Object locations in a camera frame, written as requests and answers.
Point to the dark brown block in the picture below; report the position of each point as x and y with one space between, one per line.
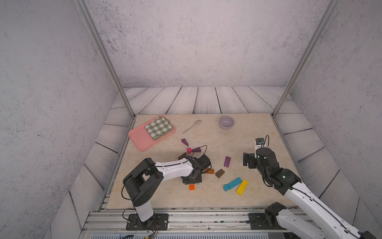
182 156
219 173

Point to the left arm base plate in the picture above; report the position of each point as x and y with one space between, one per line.
158 222

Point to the teal cylinder block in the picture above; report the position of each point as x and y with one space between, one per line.
232 184

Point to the aluminium frame post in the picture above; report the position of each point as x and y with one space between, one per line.
317 34
88 20

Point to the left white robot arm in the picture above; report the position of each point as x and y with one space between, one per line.
143 181

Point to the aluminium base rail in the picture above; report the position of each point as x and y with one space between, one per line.
185 220

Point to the green checkered cloth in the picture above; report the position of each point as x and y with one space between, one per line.
159 127

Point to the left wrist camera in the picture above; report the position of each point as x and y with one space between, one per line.
204 163

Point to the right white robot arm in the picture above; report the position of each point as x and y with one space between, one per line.
277 216

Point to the yellow long block right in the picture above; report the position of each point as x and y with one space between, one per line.
242 187

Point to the pink plastic tray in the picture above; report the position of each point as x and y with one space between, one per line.
142 139

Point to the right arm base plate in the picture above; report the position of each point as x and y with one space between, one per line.
262 221

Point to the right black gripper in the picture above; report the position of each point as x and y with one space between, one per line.
251 158

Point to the right aluminium frame post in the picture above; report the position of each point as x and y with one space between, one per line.
317 34

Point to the orange long block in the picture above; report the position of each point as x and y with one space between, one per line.
191 187

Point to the lilac bowl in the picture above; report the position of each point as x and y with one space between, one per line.
226 122

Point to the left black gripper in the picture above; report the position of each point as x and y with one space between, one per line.
187 181

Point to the left aluminium frame post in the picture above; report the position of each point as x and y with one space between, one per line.
88 20

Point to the orange brown block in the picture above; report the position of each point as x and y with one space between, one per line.
210 171

